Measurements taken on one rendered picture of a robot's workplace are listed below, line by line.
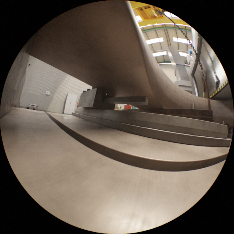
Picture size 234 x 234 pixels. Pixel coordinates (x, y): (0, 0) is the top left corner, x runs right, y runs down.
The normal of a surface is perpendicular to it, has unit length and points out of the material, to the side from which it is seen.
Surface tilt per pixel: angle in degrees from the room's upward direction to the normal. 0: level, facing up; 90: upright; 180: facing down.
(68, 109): 90
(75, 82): 90
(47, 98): 90
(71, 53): 180
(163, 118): 72
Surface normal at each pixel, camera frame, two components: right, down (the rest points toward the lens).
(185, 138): -0.58, -0.11
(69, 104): 0.78, 0.11
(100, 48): -0.16, 0.99
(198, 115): -0.84, -0.15
